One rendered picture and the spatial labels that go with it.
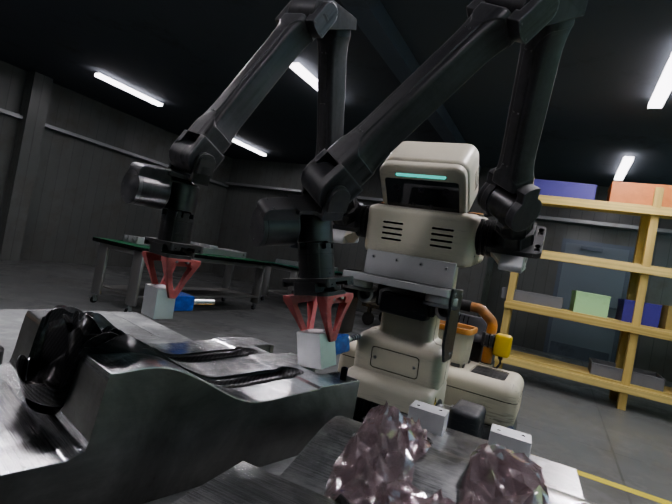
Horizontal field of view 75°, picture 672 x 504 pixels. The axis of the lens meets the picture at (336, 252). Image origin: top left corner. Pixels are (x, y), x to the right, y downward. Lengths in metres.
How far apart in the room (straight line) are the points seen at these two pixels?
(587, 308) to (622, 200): 1.26
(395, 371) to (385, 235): 0.33
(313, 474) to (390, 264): 0.71
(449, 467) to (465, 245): 0.66
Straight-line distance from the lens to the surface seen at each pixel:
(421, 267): 1.04
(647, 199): 5.89
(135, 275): 5.47
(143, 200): 0.79
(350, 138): 0.66
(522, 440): 0.65
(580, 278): 9.25
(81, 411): 0.48
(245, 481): 0.34
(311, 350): 0.69
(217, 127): 0.83
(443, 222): 1.05
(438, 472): 0.45
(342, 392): 0.67
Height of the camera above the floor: 1.07
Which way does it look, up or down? 1 degrees up
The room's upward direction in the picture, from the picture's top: 10 degrees clockwise
